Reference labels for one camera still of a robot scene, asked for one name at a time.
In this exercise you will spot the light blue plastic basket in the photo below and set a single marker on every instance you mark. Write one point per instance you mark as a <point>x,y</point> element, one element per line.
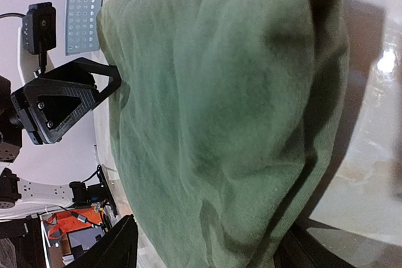
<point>80,26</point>

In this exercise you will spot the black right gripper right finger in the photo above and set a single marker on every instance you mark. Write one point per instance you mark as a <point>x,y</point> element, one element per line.
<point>299,248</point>

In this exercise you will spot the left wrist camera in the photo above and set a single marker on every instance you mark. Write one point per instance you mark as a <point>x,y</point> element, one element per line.
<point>39,28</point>

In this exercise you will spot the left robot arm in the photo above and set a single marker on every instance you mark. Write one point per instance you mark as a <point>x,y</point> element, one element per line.
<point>45,152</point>

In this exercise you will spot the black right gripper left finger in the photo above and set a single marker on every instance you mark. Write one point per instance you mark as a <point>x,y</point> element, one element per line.
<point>118,248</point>

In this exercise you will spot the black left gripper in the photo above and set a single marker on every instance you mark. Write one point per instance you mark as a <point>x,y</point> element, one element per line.
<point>47,112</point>

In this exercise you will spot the green garment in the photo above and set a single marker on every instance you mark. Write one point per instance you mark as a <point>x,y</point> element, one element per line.
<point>225,121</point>

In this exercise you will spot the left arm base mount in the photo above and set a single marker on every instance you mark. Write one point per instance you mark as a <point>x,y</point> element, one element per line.
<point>94,191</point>

